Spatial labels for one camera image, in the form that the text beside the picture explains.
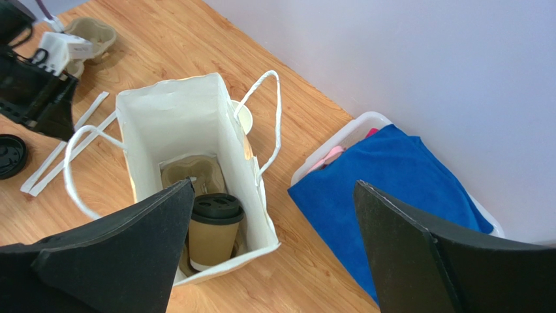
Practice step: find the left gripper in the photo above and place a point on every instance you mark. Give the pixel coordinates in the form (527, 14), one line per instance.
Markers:
(37, 99)

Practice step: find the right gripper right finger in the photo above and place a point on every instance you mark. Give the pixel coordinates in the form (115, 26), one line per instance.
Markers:
(422, 263)

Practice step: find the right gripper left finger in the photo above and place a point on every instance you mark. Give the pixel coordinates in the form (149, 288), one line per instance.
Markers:
(123, 262)

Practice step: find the black cup lid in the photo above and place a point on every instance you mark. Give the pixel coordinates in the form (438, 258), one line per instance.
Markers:
(14, 155)
(218, 209)

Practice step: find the paper coffee cup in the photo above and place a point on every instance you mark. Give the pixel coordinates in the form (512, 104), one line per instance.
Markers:
(210, 245)
(243, 115)

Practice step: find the grey pulp cup carrier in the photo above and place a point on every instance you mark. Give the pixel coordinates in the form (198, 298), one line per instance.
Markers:
(207, 178)

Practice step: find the brown paper bag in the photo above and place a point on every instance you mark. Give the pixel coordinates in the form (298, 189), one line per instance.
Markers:
(175, 119)

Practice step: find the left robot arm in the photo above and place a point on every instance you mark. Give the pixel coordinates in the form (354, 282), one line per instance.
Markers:
(16, 29)

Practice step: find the blue folded towel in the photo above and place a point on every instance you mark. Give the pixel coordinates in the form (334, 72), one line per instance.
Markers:
(396, 163)

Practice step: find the pink cloth in basket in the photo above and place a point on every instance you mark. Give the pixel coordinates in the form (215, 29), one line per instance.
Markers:
(336, 151)

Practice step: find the white plastic basket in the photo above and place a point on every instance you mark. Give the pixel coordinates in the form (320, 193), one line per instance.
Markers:
(355, 131)

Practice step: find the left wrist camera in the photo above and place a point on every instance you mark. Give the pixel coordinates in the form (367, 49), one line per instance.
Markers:
(61, 52)

